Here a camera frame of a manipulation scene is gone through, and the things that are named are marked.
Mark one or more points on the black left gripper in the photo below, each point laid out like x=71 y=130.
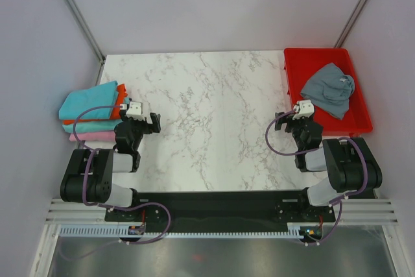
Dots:
x=150 y=128

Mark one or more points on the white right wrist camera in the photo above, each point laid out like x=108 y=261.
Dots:
x=303 y=109

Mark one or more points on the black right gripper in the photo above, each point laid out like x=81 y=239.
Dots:
x=288 y=119

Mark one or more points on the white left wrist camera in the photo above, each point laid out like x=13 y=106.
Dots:
x=132 y=110

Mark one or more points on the aluminium frame rail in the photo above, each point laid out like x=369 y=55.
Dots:
x=355 y=212

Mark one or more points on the folded red t shirt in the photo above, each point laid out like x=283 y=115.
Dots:
x=108 y=94

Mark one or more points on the grey slotted cable duct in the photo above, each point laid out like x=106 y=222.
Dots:
x=129 y=231

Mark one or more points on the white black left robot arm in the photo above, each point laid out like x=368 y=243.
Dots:
x=88 y=178

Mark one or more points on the grey t shirt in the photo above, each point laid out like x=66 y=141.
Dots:
x=330 y=90

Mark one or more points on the red plastic bin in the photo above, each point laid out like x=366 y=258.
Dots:
x=302 y=63

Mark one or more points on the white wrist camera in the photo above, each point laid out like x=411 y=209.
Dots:
x=303 y=109
x=132 y=110

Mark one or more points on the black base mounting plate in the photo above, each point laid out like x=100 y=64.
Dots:
x=226 y=210

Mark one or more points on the folded pink t shirt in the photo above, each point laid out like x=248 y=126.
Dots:
x=94 y=136

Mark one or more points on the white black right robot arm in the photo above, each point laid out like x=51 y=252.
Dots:
x=350 y=165

